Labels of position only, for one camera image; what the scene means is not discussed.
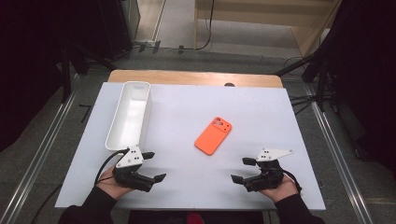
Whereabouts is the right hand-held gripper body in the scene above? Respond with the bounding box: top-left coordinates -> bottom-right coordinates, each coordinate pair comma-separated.
244,147 -> 294,192

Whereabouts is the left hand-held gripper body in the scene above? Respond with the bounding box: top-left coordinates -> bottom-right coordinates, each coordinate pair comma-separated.
112,146 -> 157,193

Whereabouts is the white plastic bin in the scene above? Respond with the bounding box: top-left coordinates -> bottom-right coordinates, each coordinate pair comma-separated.
105,80 -> 153,153

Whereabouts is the orange phone case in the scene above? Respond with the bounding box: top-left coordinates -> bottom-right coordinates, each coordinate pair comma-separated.
193,116 -> 233,156

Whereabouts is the person's right hand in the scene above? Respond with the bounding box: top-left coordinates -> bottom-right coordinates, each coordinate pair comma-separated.
260,174 -> 300,203

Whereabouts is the person's left hand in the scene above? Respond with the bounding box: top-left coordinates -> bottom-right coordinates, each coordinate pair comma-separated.
95,164 -> 134,201

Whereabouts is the white board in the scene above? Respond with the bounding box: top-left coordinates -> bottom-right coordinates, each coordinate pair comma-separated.
54,81 -> 327,211

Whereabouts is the red object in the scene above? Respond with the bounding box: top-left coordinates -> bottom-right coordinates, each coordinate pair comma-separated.
186,211 -> 205,224

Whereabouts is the wooden table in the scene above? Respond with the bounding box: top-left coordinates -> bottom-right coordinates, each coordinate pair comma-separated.
106,69 -> 284,89

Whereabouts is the black stand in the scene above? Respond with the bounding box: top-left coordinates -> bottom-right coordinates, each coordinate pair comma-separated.
275,46 -> 337,113
60,46 -> 116,104

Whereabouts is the dark curtain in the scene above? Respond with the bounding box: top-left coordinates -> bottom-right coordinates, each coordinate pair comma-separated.
0,0 -> 104,153
323,0 -> 396,175

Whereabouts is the light wooden shelf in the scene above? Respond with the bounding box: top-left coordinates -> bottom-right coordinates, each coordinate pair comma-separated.
194,0 -> 344,58

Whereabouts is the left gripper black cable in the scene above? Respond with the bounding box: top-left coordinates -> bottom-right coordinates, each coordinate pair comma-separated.
93,148 -> 131,185

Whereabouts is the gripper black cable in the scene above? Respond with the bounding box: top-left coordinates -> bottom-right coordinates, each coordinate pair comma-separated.
281,169 -> 303,195
93,148 -> 131,185

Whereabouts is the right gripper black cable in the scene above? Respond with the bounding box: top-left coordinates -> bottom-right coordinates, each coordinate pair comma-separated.
281,169 -> 303,195

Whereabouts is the metal floor rail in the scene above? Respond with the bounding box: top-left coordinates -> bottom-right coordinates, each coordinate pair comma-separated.
306,83 -> 375,224
0,90 -> 78,224

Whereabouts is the bundle of black cables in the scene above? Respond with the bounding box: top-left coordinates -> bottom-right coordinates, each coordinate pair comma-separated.
289,94 -> 318,115

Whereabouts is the black floor cable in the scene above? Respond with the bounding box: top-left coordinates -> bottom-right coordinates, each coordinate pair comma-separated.
31,183 -> 64,224

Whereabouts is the hanging black cable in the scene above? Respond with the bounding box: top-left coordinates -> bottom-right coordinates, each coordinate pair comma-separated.
155,0 -> 216,51

